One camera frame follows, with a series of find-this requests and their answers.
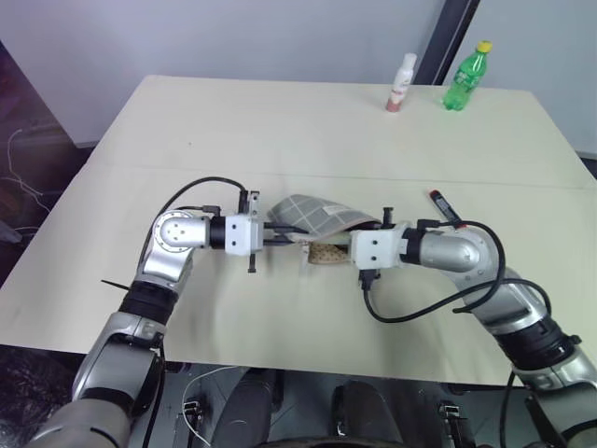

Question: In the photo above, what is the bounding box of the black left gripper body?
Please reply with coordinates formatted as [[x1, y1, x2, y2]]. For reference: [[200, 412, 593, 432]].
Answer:
[[239, 188, 272, 275]]

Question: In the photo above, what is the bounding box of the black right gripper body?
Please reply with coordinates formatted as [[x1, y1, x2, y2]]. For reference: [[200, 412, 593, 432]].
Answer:
[[348, 206, 397, 234]]

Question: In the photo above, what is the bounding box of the grey grid pouch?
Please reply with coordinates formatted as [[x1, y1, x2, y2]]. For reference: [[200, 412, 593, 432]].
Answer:
[[271, 191, 380, 269]]

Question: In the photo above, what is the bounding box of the black marker with red cap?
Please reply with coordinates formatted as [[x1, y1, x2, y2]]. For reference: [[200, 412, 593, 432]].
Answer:
[[427, 189, 468, 230]]

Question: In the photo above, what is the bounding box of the black zip tie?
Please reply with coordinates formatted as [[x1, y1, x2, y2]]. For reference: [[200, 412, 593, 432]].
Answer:
[[99, 278, 134, 294]]

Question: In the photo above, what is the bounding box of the white and pink bottle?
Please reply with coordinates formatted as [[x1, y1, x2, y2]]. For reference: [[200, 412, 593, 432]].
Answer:
[[385, 52, 419, 114]]

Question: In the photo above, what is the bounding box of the dark rounded shape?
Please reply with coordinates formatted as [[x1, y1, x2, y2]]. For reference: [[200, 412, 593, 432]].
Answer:
[[216, 368, 286, 448], [329, 379, 398, 448]]

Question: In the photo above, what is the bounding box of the green plastic bottle yellow cap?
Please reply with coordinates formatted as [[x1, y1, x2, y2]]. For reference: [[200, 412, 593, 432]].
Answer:
[[441, 39, 495, 113]]

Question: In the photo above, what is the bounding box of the dark grey pillar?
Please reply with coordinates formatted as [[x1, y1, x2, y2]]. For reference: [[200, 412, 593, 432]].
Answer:
[[416, 0, 482, 88]]

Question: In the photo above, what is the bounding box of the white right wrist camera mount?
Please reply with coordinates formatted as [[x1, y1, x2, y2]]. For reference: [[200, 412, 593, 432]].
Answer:
[[350, 225, 408, 272]]

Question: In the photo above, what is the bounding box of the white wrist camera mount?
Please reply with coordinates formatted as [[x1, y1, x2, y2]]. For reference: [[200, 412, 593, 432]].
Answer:
[[350, 225, 408, 272], [224, 214, 263, 257]]

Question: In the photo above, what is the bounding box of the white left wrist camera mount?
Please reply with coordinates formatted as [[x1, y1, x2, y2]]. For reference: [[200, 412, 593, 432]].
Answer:
[[224, 214, 263, 257]]

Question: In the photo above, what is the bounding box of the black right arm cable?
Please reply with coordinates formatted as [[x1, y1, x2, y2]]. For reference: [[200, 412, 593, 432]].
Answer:
[[357, 217, 554, 325]]

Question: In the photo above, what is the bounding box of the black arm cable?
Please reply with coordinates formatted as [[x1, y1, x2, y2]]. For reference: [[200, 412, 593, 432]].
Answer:
[[357, 217, 554, 325], [160, 175, 249, 226]]

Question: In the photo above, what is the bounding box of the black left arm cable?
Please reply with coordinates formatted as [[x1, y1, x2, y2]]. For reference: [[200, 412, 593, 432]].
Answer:
[[160, 175, 249, 226]]

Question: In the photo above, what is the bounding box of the thin white wire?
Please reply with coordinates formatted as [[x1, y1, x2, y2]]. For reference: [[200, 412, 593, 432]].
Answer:
[[182, 365, 240, 447]]

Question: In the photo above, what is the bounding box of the white cord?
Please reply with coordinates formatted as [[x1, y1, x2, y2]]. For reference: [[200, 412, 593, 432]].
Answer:
[[6, 125, 50, 203]]

